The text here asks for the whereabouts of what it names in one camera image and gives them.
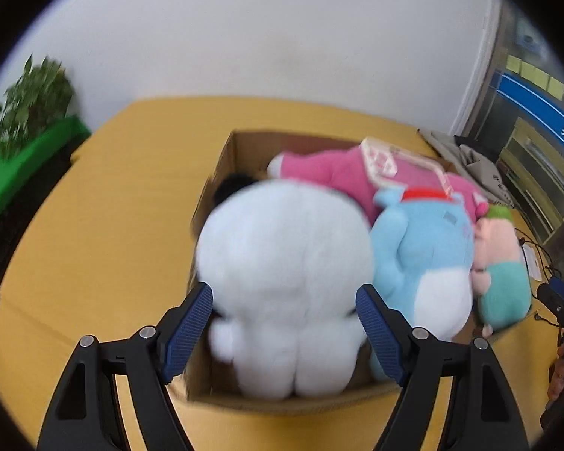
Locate pink teal pig plush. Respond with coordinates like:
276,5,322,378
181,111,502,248
471,205,532,338

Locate blue cat plush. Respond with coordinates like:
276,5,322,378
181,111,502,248
370,188,474,341

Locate cream phone case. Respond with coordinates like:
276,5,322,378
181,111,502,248
359,138,453,195

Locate pink bear plush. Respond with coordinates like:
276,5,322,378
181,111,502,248
267,145,489,222

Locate white panda plush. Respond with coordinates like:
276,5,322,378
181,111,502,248
194,174,374,400

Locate person right hand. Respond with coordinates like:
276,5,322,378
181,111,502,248
547,343,564,402

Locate cardboard tray box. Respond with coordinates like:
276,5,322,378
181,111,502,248
167,128,535,416

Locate grey cloth bag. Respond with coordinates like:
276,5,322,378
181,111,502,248
418,128,515,209

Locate yellow sticky notes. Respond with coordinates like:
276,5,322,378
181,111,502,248
505,54,564,101

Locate green cloth covered bench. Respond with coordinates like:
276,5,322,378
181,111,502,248
0,115,92,245

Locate potted green plant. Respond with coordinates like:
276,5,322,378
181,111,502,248
0,55,74,158

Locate black usb cable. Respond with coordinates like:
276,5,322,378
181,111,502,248
516,236,564,283

